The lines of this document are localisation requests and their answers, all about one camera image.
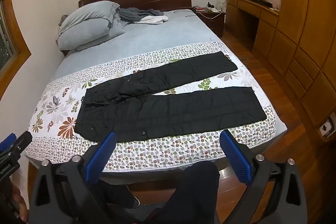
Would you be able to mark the black flat device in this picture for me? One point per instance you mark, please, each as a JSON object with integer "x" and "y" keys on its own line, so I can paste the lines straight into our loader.
{"x": 262, "y": 1}

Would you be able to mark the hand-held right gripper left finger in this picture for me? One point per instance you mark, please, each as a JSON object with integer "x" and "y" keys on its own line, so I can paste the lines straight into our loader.
{"x": 101, "y": 158}

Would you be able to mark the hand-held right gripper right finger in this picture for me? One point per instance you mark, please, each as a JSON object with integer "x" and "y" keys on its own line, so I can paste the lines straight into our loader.
{"x": 236, "y": 158}

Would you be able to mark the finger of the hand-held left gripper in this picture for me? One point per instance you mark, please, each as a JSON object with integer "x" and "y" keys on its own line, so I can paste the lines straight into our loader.
{"x": 24, "y": 138}
{"x": 7, "y": 140}

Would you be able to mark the person's left leg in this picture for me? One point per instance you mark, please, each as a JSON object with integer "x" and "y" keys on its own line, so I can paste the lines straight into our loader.
{"x": 113, "y": 193}

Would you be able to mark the dark wooden nightstand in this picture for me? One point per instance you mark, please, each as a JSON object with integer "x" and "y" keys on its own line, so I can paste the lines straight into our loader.
{"x": 215, "y": 23}

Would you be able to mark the person's right leg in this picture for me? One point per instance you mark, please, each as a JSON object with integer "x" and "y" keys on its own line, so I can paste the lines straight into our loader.
{"x": 191, "y": 195}

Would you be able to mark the floral quilt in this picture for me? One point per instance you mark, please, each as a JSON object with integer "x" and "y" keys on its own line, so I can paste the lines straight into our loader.
{"x": 157, "y": 153}

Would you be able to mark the grey pillow stack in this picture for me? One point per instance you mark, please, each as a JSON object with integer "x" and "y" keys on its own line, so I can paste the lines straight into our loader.
{"x": 86, "y": 22}

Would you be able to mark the bed with grey sheet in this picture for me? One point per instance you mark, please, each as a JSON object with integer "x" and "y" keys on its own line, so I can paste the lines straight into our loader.
{"x": 170, "y": 35}

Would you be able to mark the wooden framed window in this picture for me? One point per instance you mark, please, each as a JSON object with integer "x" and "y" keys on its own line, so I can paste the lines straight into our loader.
{"x": 5, "y": 43}

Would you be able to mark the dark grey garment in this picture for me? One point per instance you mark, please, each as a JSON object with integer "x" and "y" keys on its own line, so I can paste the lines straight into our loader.
{"x": 136, "y": 13}

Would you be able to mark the black pants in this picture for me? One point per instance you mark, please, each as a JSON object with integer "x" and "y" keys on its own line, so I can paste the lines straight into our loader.
{"x": 170, "y": 113}

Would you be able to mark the dull brown cloth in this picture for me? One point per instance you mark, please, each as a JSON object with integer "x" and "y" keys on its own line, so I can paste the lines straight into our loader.
{"x": 62, "y": 20}

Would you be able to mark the wooden desk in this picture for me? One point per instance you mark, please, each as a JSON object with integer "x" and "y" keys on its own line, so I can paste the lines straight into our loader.
{"x": 265, "y": 32}

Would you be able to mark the person's left hand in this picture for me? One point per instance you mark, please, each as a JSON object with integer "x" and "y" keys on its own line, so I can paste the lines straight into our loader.
{"x": 20, "y": 204}

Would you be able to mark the white fleece garment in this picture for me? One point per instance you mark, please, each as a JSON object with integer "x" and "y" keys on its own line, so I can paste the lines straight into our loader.
{"x": 155, "y": 19}

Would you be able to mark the person's leg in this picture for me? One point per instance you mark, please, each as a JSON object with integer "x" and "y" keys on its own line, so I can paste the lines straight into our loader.
{"x": 113, "y": 193}
{"x": 191, "y": 195}

